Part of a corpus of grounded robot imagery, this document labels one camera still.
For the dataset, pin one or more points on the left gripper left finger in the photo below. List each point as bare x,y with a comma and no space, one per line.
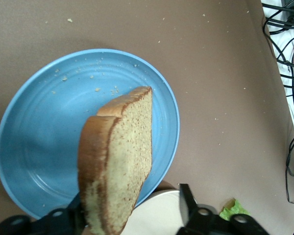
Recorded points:
51,220

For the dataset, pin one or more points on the green lettuce leaf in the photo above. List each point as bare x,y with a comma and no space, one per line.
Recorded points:
231,210

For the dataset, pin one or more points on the blue plate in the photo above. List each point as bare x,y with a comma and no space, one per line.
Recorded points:
39,134

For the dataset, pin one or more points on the beige plate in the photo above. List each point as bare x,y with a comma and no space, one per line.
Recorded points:
156,213

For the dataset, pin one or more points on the toasted bread slice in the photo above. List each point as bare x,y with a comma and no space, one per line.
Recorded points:
122,159

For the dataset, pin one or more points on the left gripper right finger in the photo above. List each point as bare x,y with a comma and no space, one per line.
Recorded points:
191,215

